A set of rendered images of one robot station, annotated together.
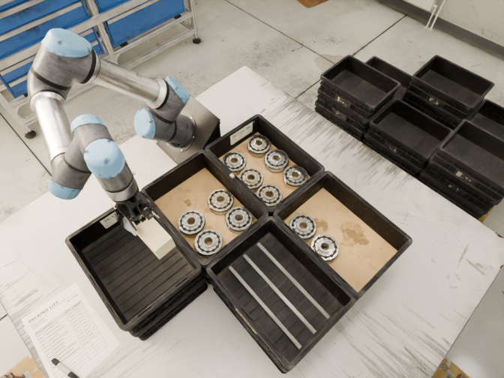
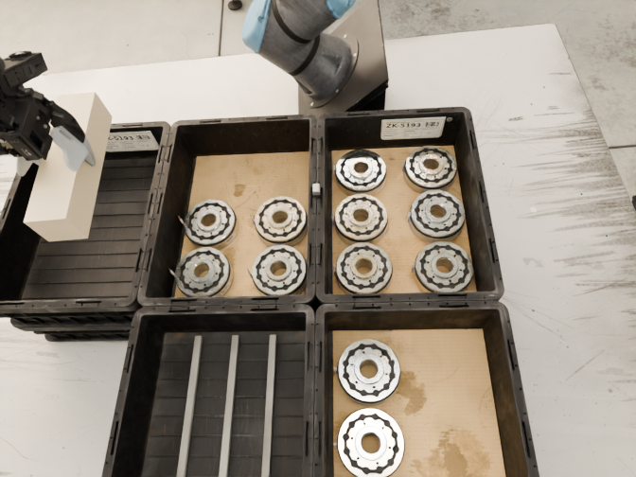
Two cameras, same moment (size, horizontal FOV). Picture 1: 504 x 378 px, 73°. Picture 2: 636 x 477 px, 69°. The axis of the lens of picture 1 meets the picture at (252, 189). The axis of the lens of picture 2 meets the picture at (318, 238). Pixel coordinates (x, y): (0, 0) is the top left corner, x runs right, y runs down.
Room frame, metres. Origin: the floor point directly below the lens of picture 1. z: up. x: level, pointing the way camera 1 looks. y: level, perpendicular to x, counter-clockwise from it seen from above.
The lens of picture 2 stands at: (0.43, -0.28, 1.64)
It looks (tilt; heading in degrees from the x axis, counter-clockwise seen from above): 62 degrees down; 51
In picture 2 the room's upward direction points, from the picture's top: 10 degrees counter-clockwise
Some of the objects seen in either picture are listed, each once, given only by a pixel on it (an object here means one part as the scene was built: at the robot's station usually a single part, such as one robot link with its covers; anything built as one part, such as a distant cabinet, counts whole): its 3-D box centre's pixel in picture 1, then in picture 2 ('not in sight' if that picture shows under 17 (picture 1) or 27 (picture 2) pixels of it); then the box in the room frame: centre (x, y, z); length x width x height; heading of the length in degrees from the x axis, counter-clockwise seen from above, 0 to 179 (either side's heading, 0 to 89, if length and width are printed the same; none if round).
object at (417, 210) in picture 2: (276, 158); (437, 213); (0.88, -0.10, 0.86); 0.10 x 0.10 x 0.01
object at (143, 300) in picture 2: (203, 203); (236, 203); (0.63, 0.18, 0.92); 0.40 x 0.30 x 0.02; 41
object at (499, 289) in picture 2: (263, 160); (399, 198); (0.83, -0.05, 0.92); 0.40 x 0.30 x 0.02; 41
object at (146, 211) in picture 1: (132, 202); (1, 109); (0.45, 0.32, 1.23); 0.09 x 0.08 x 0.12; 45
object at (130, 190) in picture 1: (121, 184); not in sight; (0.46, 0.32, 1.31); 0.08 x 0.08 x 0.05
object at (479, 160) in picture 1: (464, 177); not in sight; (1.12, -1.23, 0.37); 0.40 x 0.30 x 0.45; 45
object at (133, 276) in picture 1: (136, 259); (94, 222); (0.43, 0.40, 0.87); 0.40 x 0.30 x 0.11; 41
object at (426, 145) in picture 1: (400, 144); not in sight; (1.40, -0.95, 0.31); 0.40 x 0.30 x 0.34; 45
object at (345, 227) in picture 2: (250, 178); (361, 217); (0.78, 0.00, 0.86); 0.10 x 0.10 x 0.01
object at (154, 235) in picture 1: (141, 222); (72, 164); (0.47, 0.34, 1.08); 0.24 x 0.06 x 0.06; 45
